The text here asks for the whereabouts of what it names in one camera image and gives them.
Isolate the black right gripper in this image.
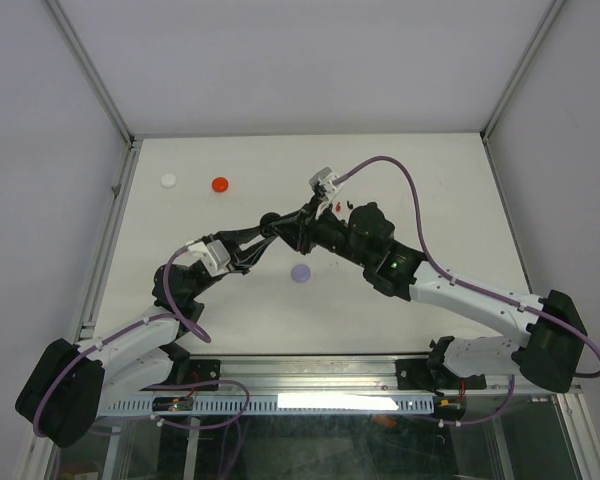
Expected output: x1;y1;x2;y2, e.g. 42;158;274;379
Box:
268;194;372;270

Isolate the black round charging case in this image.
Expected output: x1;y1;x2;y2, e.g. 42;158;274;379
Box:
259;212;281;238

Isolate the purple round earbud charging case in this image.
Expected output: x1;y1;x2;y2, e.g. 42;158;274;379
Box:
290;264;312;283

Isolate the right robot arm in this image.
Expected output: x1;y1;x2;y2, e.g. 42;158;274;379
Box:
260;202;587;393

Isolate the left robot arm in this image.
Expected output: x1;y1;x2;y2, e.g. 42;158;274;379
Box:
15;227;275;448

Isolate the orange round charging case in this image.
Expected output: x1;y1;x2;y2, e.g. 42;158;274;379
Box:
211;177;230;193

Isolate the white round charging case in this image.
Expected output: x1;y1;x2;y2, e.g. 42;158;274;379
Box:
160;173;177;189

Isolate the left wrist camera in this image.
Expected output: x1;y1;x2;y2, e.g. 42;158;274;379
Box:
185;240;231;277

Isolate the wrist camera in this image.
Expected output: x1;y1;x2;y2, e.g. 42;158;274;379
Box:
309;167;348;220
185;240;231;277

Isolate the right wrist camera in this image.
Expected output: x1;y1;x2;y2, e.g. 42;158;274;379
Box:
309;167;348;220

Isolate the aluminium mounting rail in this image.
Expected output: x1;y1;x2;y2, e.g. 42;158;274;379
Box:
99;353;579;396

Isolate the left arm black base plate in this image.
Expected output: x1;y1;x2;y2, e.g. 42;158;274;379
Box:
176;357;221;391

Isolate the white slotted cable duct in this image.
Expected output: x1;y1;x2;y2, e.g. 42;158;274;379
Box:
101;393;434;417

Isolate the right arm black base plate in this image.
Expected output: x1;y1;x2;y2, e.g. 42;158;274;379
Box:
394;358;487;396

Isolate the aluminium frame post left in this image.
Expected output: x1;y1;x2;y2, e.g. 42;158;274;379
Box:
41;0;134;146

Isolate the aluminium frame post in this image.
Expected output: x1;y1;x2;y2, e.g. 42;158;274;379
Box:
41;0;134;146
480;0;568;144

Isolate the aluminium frame post right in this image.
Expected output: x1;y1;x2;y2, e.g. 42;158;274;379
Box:
480;0;568;144

